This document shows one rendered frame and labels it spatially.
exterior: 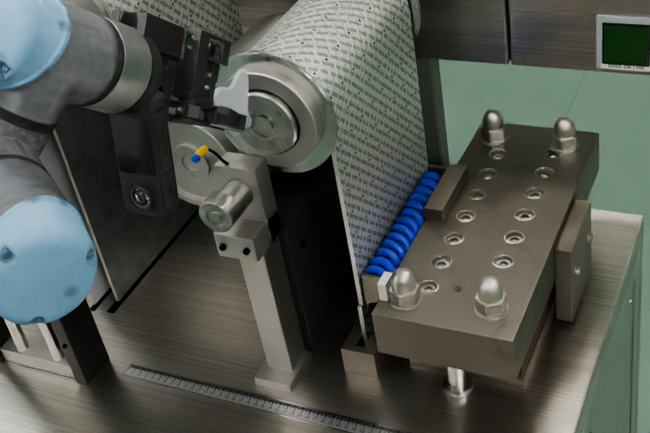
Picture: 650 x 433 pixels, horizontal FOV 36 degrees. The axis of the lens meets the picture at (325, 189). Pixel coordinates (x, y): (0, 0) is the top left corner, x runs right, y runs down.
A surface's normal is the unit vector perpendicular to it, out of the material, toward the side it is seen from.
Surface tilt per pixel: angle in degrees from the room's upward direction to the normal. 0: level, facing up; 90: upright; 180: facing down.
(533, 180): 0
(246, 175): 90
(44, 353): 0
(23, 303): 90
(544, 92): 0
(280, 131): 90
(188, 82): 50
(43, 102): 96
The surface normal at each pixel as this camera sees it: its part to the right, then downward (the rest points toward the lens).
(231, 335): -0.16, -0.80
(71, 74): 0.76, 0.53
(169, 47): 0.90, 0.13
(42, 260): 0.50, 0.44
